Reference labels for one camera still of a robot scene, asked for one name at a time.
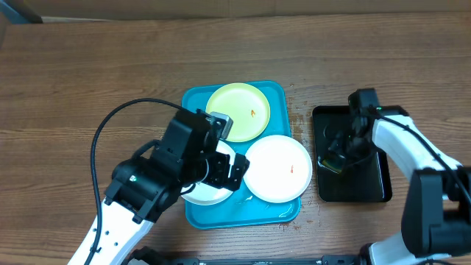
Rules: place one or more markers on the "white plate with stain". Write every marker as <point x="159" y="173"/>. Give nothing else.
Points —
<point x="204" y="194"/>

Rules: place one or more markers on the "green yellow sponge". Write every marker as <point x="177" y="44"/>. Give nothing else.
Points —
<point x="335" y="164"/>

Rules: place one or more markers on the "teal plastic tray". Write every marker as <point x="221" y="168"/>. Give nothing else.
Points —
<point x="242" y="207"/>

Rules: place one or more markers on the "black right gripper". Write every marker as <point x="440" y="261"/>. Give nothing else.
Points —
<point x="342" y="152"/>

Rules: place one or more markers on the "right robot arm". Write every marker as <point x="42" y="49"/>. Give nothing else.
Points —
<point x="436" y="219"/>

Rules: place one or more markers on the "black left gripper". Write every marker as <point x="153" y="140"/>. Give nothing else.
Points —
<point x="221" y="176"/>

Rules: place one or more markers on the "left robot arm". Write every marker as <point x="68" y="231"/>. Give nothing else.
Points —
<point x="153" y="179"/>

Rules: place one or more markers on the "black rectangular tray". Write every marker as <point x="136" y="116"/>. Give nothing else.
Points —
<point x="366" y="182"/>

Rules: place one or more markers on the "pale pink plate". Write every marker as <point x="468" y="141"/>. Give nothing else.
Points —
<point x="280" y="169"/>

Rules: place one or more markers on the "yellow-green plate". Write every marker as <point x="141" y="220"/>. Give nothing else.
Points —
<point x="246" y="105"/>

